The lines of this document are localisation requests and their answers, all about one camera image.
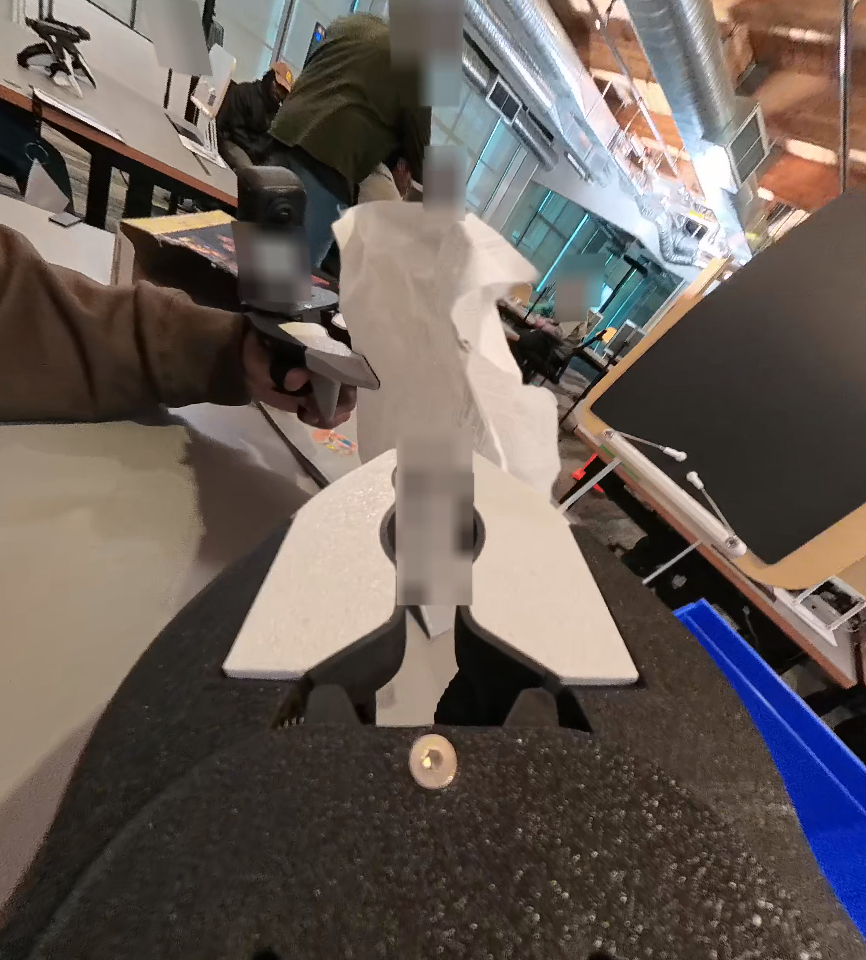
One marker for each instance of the grey desk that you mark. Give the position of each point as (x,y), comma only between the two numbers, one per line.
(65,562)

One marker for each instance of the white printed paper bag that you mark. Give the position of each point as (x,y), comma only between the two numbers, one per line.
(425,322)

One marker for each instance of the blue plastic bin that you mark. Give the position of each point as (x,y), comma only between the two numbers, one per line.
(837,787)

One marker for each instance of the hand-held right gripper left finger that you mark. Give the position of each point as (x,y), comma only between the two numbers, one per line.
(313,592)

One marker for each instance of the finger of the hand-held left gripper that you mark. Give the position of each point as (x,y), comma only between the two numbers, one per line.
(335,356)

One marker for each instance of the person's left hand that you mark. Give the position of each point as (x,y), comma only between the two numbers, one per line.
(254,371)

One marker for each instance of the metal air vent grille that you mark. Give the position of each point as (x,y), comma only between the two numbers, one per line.
(747,146)

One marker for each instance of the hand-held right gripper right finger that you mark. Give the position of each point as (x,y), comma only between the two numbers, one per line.
(545,600)

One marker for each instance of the person's left forearm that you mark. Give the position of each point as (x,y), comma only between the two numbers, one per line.
(88,337)

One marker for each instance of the corrugated silver duct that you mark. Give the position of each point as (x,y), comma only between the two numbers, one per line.
(687,60)

